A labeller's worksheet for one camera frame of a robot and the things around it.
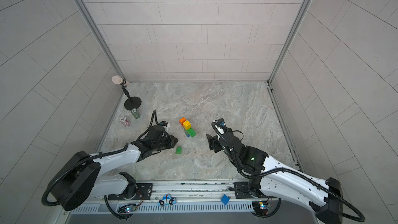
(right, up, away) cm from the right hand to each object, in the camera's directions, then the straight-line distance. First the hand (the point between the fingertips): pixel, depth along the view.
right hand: (212, 134), depth 73 cm
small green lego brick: (-18, -11, +10) cm, 23 cm away
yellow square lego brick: (-13, +3, +7) cm, 15 cm away
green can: (-46, +7, +20) cm, 51 cm away
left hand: (-18, -7, +14) cm, 23 cm away
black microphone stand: (-52, +13, +28) cm, 61 cm away
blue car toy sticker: (-20, -28, -5) cm, 35 cm away
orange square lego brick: (-16, +5, +9) cm, 19 cm away
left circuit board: (-37, -30, -8) cm, 48 cm away
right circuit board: (+22, -31, -5) cm, 38 cm away
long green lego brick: (-11, -1, +9) cm, 14 cm away
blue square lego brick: (-14, -2, +10) cm, 17 cm away
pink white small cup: (-50, +3, +16) cm, 53 cm away
